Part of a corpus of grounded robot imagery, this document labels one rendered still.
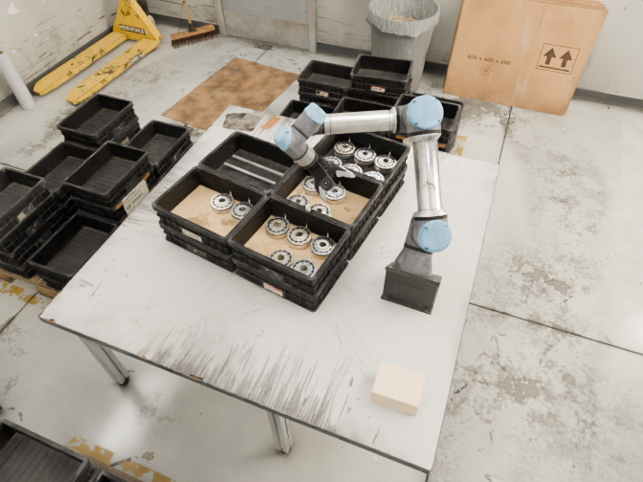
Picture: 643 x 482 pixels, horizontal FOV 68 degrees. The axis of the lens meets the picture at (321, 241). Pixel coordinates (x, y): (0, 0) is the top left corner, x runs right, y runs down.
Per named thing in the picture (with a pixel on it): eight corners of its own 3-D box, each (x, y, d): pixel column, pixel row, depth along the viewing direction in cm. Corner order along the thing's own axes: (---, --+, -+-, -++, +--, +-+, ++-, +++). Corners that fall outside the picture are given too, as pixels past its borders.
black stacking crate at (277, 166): (305, 174, 226) (304, 156, 218) (271, 213, 210) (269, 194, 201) (239, 149, 240) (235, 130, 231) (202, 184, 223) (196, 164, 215)
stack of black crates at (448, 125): (448, 160, 335) (461, 104, 301) (439, 186, 317) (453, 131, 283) (393, 147, 345) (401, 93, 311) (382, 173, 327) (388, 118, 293)
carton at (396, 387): (422, 383, 168) (426, 375, 163) (415, 415, 161) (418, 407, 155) (379, 370, 172) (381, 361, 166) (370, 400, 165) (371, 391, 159)
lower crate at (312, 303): (350, 264, 204) (351, 246, 195) (315, 316, 188) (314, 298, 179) (274, 230, 218) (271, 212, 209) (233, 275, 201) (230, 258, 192)
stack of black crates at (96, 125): (119, 146, 350) (97, 92, 316) (153, 155, 343) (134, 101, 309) (83, 181, 326) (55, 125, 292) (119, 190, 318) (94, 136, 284)
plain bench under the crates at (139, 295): (470, 250, 299) (500, 164, 246) (405, 518, 202) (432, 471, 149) (245, 189, 339) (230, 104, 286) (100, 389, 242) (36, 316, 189)
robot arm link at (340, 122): (426, 104, 181) (299, 112, 181) (432, 99, 170) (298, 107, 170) (427, 135, 183) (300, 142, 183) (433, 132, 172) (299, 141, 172)
